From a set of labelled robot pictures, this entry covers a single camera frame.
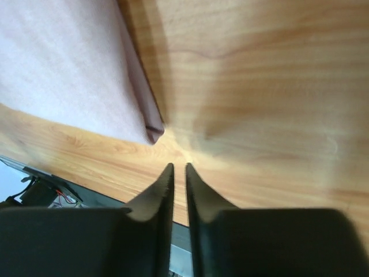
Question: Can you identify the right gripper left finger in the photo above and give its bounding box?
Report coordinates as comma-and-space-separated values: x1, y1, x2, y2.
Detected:
1, 164, 175, 276

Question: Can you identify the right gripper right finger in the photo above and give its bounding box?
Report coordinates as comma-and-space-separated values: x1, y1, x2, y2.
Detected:
186, 164, 368, 276

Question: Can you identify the pink printed t shirt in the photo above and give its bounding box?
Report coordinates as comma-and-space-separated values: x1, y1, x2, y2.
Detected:
1, 1, 164, 144

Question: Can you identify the aluminium mounting rail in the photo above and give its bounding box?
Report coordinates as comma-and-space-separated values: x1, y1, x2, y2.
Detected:
1, 156, 193, 276

